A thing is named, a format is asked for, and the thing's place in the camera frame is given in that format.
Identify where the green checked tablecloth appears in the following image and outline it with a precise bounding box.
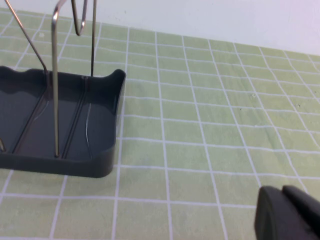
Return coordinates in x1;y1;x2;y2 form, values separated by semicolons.
0;7;320;240

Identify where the grey tray wire lid rack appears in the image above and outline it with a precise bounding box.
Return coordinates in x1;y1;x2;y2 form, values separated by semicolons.
0;0;127;179

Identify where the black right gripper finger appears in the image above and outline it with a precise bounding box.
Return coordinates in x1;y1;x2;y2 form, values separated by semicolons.
254;184;320;240

